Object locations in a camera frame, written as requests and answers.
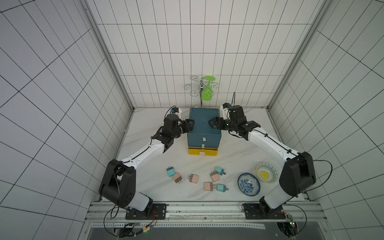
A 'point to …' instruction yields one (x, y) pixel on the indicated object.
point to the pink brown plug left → (177, 178)
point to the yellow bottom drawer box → (203, 151)
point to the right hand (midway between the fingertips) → (208, 123)
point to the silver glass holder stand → (201, 87)
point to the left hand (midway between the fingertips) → (190, 124)
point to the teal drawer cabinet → (202, 135)
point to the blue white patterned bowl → (248, 184)
